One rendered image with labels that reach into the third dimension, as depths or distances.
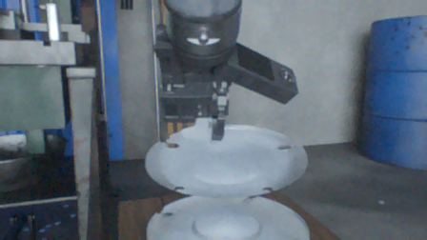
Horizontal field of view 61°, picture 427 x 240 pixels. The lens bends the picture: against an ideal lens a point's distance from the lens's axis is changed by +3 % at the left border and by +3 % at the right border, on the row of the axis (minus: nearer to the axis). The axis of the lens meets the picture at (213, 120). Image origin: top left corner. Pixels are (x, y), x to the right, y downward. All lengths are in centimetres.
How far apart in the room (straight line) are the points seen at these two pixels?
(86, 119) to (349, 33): 231
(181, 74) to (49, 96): 55
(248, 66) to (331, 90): 241
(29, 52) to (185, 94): 65
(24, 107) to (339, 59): 231
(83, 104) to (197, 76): 47
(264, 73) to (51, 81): 60
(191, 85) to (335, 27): 243
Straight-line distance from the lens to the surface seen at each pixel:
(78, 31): 111
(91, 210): 91
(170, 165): 63
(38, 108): 91
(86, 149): 86
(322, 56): 274
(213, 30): 33
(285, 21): 259
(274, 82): 41
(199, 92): 40
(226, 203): 77
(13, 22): 111
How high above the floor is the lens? 67
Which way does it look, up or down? 10 degrees down
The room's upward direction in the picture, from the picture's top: straight up
